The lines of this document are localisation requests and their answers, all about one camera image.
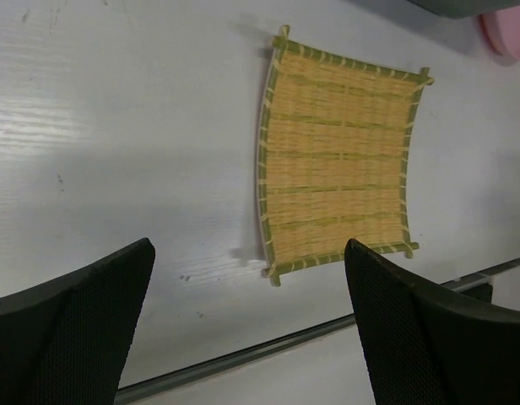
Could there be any grey plastic bin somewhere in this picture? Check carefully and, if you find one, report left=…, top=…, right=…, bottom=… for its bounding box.
left=409, top=0, right=520, bottom=19

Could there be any pink plastic plate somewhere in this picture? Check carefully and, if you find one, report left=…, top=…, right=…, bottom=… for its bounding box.
left=479, top=6, right=520, bottom=61

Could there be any yellow green bamboo mat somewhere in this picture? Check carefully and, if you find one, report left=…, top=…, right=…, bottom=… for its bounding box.
left=255, top=25, right=433, bottom=286

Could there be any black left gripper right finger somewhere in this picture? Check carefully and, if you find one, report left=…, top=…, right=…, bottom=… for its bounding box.
left=344, top=239, right=520, bottom=404

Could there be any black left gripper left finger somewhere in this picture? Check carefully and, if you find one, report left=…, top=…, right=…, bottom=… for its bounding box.
left=0, top=238, right=155, bottom=404

